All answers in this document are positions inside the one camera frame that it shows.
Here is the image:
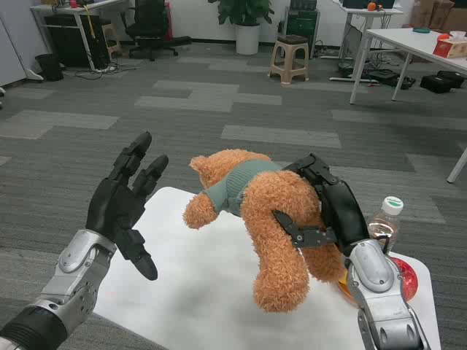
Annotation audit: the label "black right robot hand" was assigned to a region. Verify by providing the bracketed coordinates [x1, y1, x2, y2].
[273, 152, 369, 258]

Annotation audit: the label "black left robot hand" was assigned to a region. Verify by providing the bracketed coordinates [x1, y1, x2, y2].
[85, 131, 169, 281]

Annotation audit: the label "brown teddy bear green sweater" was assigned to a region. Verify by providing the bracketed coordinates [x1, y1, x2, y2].
[182, 148, 347, 314]

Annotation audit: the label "clear water bottle white cap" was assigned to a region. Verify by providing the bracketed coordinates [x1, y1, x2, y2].
[366, 195, 405, 254]

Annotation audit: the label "red apple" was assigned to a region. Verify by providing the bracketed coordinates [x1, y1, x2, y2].
[390, 257, 419, 303]

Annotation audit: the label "white table leg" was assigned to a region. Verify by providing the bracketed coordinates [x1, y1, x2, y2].
[447, 145, 467, 184]

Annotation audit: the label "flat black case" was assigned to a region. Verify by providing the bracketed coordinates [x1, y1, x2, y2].
[368, 69, 401, 88]

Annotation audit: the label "black waste bin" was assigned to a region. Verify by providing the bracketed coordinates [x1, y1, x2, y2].
[35, 53, 65, 82]

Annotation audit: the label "black bags on floor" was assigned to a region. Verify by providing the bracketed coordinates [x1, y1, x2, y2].
[420, 70, 465, 94]

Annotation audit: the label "beige stool brown cushion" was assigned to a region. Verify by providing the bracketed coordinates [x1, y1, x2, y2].
[269, 35, 310, 86]

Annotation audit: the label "small beige stool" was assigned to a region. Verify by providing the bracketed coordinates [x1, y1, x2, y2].
[101, 23, 122, 55]

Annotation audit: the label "black cabinet under desk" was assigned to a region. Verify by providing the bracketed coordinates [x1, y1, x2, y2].
[44, 14, 110, 69]

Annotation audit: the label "large white table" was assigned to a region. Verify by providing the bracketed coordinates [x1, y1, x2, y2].
[349, 27, 467, 105]

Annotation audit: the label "white partition panel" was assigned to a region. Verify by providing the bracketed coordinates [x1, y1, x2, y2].
[0, 17, 45, 88]

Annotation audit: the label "black office chair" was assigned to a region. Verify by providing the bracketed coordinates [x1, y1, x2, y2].
[122, 0, 180, 62]

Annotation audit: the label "black green equipment rack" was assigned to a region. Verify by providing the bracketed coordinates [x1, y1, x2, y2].
[284, 7, 321, 59]

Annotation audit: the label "red narrow object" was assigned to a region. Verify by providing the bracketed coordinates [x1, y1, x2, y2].
[163, 1, 174, 41]

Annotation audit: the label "red tissue box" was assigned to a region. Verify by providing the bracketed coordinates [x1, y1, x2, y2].
[433, 31, 467, 59]

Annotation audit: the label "white plant pot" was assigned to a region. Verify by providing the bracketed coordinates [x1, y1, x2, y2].
[235, 23, 261, 55]

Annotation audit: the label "white desk with equipment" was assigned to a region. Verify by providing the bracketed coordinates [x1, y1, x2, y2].
[332, 0, 404, 81]

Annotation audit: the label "white desk with clutter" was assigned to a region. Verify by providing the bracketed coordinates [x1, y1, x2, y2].
[29, 0, 131, 71]

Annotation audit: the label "brown cardboard boxes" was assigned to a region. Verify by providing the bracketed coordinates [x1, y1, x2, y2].
[412, 0, 467, 34]

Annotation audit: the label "green leafy plant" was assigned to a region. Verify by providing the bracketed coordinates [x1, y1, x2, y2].
[217, 0, 275, 27]

